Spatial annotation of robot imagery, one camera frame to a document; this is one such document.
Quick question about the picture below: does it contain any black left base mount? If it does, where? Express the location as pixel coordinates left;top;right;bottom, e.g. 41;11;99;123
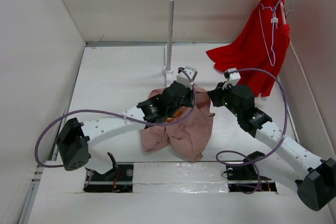
83;152;134;193

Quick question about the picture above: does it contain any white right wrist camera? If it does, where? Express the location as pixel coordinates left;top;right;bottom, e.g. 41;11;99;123
222;68;240;89

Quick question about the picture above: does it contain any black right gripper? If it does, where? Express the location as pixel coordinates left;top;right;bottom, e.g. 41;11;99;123
208;80;242;117

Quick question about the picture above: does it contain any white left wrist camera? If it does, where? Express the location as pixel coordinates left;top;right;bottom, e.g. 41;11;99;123
176;66;197;89

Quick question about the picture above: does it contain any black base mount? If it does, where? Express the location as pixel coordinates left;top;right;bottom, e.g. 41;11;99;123
83;152;134;193
221;162;277;194

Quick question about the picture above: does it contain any red t shirt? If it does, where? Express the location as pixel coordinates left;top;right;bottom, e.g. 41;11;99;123
206;0;290;97

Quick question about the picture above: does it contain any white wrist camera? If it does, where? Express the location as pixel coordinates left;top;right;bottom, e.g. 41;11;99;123
222;68;240;89
176;66;197;89

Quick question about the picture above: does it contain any lavender wire hanger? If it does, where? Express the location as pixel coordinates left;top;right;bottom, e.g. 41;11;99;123
258;0;283;67

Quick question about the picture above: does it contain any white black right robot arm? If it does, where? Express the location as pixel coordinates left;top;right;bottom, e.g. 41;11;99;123
207;82;335;211

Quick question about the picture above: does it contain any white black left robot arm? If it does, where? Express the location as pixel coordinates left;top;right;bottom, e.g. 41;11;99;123
57;81;195;180

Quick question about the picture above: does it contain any pink printed t shirt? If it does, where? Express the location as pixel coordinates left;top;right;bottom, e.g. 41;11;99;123
140;86;215;162

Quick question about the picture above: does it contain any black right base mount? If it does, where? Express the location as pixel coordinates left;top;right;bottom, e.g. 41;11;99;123
221;162;277;194

